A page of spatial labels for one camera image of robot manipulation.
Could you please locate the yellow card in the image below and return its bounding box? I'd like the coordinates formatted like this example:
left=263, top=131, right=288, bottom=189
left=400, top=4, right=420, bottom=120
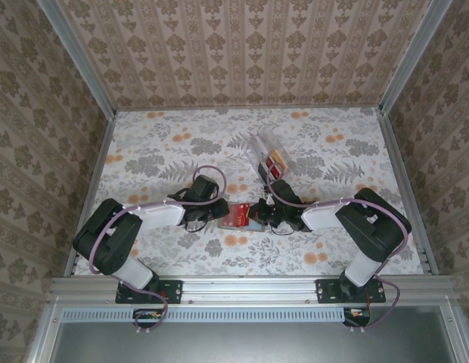
left=272, top=150, right=291, bottom=170

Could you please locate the clear acrylic card holder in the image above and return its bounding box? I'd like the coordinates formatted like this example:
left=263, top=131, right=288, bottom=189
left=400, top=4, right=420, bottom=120
left=246, top=130, right=294, bottom=183

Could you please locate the grey metal sheet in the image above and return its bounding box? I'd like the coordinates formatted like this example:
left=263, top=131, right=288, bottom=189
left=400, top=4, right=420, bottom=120
left=48, top=321, right=461, bottom=363

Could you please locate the black left camera cable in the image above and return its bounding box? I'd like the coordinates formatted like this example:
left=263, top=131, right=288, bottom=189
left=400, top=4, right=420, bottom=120
left=167, top=188, right=211, bottom=233

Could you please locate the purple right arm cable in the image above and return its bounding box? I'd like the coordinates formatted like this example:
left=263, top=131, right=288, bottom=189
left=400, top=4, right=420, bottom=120
left=265, top=181, right=412, bottom=332

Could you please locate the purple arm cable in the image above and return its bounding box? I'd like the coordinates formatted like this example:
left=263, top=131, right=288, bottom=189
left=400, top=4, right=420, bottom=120
left=265, top=181, right=412, bottom=332
left=89, top=165, right=228, bottom=336

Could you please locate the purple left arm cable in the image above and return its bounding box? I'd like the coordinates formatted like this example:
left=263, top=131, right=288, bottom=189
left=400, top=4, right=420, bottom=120
left=89, top=165, right=228, bottom=336

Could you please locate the wide aluminium base rail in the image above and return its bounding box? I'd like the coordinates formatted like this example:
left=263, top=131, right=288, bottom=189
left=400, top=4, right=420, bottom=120
left=48, top=275, right=462, bottom=306

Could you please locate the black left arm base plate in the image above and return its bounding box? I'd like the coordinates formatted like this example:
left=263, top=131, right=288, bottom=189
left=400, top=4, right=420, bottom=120
left=115, top=278, right=183, bottom=304

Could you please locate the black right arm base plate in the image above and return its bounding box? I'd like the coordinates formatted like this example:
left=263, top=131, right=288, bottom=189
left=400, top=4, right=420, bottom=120
left=315, top=278, right=387, bottom=304

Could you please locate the thin aluminium table rail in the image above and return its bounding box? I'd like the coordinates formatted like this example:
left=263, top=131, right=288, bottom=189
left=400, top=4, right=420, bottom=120
left=115, top=107, right=379, bottom=113

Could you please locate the white slotted cable duct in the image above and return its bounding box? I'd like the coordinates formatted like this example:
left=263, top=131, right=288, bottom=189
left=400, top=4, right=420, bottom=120
left=62, top=306, right=371, bottom=323

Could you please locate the aluminium table side rail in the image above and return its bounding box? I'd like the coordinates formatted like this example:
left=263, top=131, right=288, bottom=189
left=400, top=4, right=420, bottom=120
left=63, top=111, right=117, bottom=277
left=374, top=107, right=440, bottom=276

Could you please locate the aluminium frame bar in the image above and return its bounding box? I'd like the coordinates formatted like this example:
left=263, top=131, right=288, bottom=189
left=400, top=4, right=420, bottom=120
left=440, top=302, right=469, bottom=363
left=24, top=302, right=65, bottom=363

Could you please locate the aluminium corner post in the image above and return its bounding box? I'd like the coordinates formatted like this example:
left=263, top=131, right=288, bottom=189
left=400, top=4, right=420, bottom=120
left=377, top=0, right=453, bottom=114
left=36, top=0, right=118, bottom=116

